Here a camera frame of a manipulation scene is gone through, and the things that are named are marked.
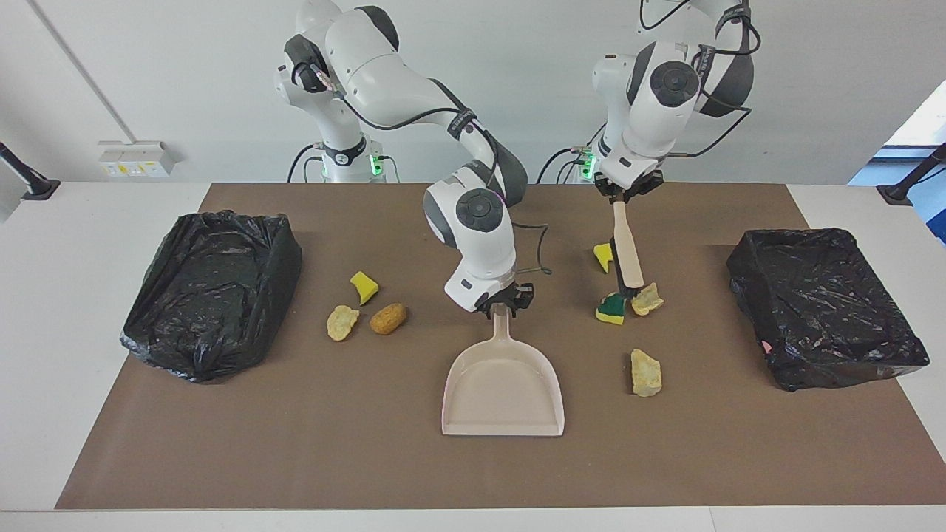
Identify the beige hand brush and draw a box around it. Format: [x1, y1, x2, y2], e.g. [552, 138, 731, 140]
[612, 199, 645, 298]

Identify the long pale bread chunk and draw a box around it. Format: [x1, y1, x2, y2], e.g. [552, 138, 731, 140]
[630, 348, 663, 398]

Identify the black base power cable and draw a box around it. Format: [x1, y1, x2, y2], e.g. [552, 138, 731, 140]
[536, 126, 610, 184]
[287, 143, 327, 183]

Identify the thin wall cable conduit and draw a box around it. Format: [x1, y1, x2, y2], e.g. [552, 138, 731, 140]
[30, 0, 137, 143]

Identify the small yellow sponge piece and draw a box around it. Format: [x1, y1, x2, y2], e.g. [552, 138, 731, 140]
[350, 271, 380, 306]

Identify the black bag-lined bin, pink spot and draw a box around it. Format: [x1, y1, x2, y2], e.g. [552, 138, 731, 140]
[726, 227, 930, 392]

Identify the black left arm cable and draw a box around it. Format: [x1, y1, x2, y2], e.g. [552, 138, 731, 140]
[639, 0, 762, 160]

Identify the beige plastic dustpan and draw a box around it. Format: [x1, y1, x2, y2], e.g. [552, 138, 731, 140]
[441, 304, 566, 437]

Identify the white wall socket box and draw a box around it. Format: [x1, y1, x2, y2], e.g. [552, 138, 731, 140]
[98, 140, 177, 178]

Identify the small pale bread chunk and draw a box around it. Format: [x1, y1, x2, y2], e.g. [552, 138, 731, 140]
[630, 282, 664, 316]

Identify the brown table mat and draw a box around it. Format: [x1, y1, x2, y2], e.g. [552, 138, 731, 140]
[55, 183, 946, 511]

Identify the pale yellow bread chunk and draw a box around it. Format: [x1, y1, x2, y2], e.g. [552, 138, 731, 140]
[327, 304, 361, 342]

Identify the brown bread roll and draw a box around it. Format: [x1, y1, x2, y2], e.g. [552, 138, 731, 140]
[369, 303, 408, 335]

